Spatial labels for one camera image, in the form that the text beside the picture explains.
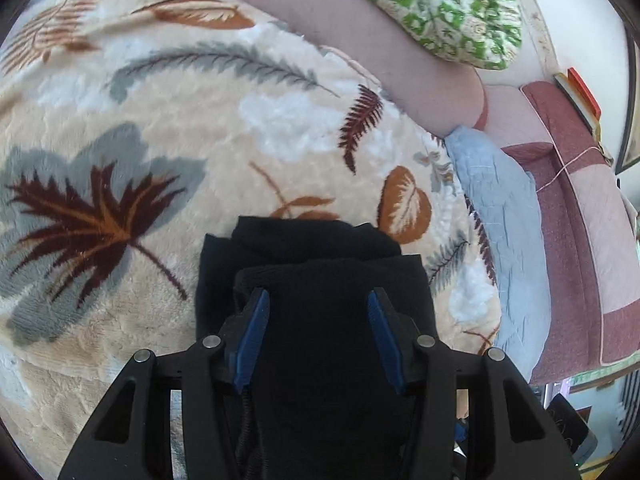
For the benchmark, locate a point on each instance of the green patterned quilt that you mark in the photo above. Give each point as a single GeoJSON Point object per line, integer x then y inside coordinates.
{"type": "Point", "coordinates": [440, 10]}

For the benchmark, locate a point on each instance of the pink maroon patchwork bedsheet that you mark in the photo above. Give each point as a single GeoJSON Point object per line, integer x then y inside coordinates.
{"type": "Point", "coordinates": [565, 240]}

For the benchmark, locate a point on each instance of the leaf print fleece blanket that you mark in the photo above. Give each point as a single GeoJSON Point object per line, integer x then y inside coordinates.
{"type": "Point", "coordinates": [200, 125]}

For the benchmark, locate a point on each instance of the dark electronic device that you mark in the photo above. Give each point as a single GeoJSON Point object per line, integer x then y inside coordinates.
{"type": "Point", "coordinates": [565, 420]}

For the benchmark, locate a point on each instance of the black pants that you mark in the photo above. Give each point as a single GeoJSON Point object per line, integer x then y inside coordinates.
{"type": "Point", "coordinates": [325, 310]}

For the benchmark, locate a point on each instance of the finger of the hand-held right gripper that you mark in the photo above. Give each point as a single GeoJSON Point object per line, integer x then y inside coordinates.
{"type": "Point", "coordinates": [459, 431]}

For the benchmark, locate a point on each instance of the light blue quilted cloth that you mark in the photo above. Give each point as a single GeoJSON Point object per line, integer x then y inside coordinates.
{"type": "Point", "coordinates": [505, 210]}

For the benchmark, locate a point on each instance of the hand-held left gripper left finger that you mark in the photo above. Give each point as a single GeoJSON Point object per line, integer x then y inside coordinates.
{"type": "Point", "coordinates": [250, 340]}

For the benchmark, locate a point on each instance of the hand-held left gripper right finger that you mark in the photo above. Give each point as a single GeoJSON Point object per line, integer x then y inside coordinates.
{"type": "Point", "coordinates": [387, 340]}

